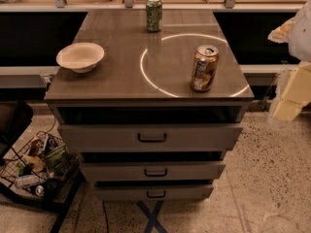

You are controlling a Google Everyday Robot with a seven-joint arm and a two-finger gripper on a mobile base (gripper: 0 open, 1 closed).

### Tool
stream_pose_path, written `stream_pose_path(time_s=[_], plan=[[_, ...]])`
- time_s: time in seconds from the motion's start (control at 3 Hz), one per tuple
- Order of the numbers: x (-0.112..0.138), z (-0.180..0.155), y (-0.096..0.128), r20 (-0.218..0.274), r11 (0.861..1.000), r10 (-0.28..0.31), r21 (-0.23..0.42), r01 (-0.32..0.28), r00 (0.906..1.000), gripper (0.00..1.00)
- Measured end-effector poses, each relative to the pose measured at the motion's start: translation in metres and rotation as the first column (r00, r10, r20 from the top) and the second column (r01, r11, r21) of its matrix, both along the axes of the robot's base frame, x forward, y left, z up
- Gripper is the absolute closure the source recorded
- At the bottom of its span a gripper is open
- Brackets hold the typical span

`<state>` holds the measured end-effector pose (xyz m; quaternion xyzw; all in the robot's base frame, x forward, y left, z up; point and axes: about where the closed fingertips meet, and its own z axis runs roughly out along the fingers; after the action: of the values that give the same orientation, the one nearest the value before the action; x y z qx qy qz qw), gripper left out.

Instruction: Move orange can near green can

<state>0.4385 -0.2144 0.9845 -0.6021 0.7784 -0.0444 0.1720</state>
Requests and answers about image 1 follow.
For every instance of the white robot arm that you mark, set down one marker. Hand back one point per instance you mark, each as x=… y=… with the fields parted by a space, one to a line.
x=299 y=43

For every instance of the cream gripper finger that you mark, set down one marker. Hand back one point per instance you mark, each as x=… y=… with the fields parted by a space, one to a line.
x=281 y=34
x=297 y=93

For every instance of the middle grey drawer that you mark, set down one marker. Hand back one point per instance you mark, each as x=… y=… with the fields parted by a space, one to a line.
x=152 y=171

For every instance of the green snack bag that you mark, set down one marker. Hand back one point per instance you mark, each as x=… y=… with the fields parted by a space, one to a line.
x=60 y=160

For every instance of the top grey drawer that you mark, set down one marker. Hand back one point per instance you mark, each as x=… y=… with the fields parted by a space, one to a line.
x=150 y=137

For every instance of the bottom grey drawer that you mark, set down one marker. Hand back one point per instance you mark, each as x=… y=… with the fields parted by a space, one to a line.
x=167 y=192

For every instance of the black wire basket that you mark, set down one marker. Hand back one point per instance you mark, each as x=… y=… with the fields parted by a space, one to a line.
x=30 y=160

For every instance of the grey drawer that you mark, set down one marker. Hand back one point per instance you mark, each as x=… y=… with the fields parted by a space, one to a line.
x=152 y=171
x=150 y=137
x=167 y=192

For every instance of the white paper bowl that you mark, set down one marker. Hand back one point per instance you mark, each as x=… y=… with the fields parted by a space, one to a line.
x=80 y=57

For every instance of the orange soda can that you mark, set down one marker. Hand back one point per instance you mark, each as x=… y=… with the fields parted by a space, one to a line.
x=204 y=68

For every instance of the green soda can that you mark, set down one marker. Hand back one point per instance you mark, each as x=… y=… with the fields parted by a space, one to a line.
x=154 y=15

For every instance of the grey drawer cabinet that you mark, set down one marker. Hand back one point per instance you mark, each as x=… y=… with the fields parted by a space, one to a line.
x=144 y=78

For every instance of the clear plastic bottle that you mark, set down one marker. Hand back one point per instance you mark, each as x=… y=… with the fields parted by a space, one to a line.
x=30 y=180

